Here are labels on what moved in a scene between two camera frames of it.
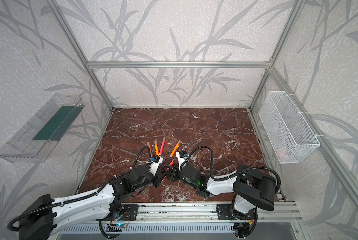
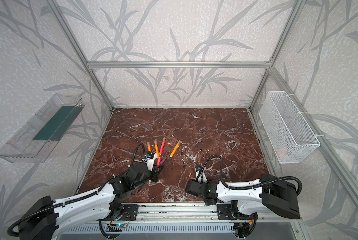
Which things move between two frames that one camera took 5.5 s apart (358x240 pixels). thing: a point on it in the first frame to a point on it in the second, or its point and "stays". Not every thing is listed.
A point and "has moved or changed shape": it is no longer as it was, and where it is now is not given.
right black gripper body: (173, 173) to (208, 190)
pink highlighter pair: (162, 145) stays
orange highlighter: (175, 148) stays
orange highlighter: (148, 144) stays
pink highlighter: (170, 164) has moved or changed shape
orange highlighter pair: (156, 148) stays
